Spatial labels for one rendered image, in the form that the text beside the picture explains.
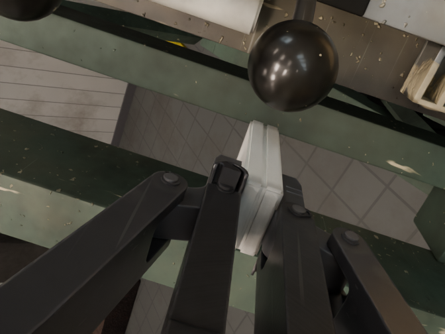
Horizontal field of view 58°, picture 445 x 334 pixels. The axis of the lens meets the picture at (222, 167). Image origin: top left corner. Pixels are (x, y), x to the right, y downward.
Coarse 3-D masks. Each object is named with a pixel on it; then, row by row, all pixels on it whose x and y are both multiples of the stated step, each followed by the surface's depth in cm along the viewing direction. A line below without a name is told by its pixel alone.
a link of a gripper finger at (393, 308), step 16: (336, 240) 13; (352, 240) 13; (336, 256) 13; (352, 256) 12; (368, 256) 13; (352, 272) 12; (368, 272) 12; (384, 272) 12; (352, 288) 12; (368, 288) 11; (384, 288) 11; (336, 304) 13; (352, 304) 11; (368, 304) 11; (384, 304) 11; (400, 304) 11; (336, 320) 12; (352, 320) 11; (368, 320) 11; (384, 320) 10; (400, 320) 10; (416, 320) 10
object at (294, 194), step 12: (288, 180) 17; (288, 192) 16; (300, 192) 16; (300, 204) 15; (264, 240) 15; (324, 240) 14; (264, 252) 14; (324, 252) 13; (324, 264) 13; (336, 264) 13; (336, 276) 13; (336, 288) 13
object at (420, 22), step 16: (384, 0) 25; (400, 0) 24; (416, 0) 24; (432, 0) 24; (368, 16) 25; (384, 16) 25; (400, 16) 25; (416, 16) 25; (432, 16) 25; (416, 32) 25; (432, 32) 25
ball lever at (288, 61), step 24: (312, 0) 19; (288, 24) 16; (312, 24) 16; (264, 48) 16; (288, 48) 15; (312, 48) 15; (264, 72) 16; (288, 72) 15; (312, 72) 15; (336, 72) 16; (264, 96) 16; (288, 96) 16; (312, 96) 16
